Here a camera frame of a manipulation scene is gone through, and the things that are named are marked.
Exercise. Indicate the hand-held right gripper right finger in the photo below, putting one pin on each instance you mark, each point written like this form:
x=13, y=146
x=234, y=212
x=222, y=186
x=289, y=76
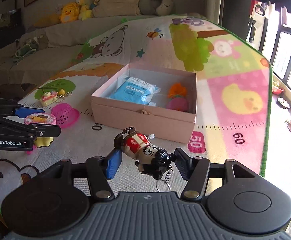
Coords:
x=183, y=165

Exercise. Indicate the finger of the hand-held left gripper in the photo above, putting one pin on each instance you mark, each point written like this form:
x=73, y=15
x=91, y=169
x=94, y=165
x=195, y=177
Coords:
x=30, y=111
x=23, y=127

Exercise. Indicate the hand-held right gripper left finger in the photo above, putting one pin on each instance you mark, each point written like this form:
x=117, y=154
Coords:
x=114, y=163

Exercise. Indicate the pink and yellow round toy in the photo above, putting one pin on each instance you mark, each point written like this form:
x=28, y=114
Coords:
x=40, y=119

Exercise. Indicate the pink cardboard box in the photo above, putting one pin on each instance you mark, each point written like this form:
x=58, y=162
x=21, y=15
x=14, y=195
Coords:
x=140, y=127

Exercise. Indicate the pink bird toy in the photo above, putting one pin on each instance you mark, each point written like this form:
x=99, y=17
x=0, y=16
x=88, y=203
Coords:
x=178, y=103

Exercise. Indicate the blue cotton pad packet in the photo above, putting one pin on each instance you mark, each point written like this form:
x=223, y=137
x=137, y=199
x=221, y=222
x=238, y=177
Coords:
x=130, y=92

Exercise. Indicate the orange plastic half shell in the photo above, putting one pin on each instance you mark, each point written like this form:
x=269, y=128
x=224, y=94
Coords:
x=176, y=90

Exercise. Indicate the pink plastic basket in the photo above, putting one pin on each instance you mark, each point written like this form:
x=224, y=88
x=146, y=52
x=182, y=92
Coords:
x=65, y=116

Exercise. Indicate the green cloth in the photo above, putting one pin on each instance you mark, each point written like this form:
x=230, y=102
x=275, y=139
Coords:
x=25, y=50

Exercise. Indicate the beige covered sofa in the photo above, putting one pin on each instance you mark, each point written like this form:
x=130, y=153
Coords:
x=60, y=40

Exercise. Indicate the cartoon printed play mat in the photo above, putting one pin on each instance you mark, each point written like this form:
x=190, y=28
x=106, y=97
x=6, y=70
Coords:
x=235, y=100

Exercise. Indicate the long yellow plush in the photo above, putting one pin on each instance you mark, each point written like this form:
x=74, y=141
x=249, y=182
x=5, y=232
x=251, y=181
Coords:
x=46, y=20

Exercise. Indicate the dark screen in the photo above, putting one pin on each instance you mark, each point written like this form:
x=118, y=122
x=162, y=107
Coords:
x=3, y=17

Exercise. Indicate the yellow duck plush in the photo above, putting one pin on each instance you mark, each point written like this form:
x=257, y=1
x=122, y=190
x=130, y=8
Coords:
x=69, y=12

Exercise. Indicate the small yellow plush doll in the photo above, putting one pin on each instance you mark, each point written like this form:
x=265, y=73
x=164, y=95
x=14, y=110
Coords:
x=84, y=11

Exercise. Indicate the beige pillow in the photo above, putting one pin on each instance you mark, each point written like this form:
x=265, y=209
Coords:
x=118, y=3

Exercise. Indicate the grey bear plush pillow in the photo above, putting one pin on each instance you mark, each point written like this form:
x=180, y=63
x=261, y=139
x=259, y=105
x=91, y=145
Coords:
x=155, y=3

